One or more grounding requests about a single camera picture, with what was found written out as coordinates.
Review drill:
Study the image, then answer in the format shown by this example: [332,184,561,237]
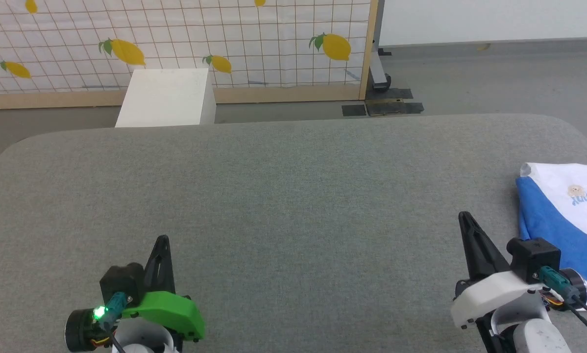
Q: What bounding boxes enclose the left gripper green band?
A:
[111,235,206,342]

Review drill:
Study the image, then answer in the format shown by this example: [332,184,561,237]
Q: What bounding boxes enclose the right arm cable teal plug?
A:
[539,266,587,353]

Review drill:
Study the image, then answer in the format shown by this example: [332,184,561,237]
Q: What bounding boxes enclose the lemon print partition wooden frame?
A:
[0,0,380,110]

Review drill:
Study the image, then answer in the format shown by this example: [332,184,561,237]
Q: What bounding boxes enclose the grey metal beam with caster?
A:
[369,0,392,92]

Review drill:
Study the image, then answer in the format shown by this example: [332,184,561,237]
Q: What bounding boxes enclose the black floor base plates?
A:
[365,88,425,117]

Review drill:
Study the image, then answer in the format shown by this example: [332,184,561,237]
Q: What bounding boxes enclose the white rectangular box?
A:
[115,68,217,128]

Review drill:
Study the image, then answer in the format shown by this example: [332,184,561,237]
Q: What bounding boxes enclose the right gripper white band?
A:
[450,211,552,329]

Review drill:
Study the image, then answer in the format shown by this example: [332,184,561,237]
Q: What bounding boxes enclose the white and blue raglan shirt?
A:
[515,162,587,312]

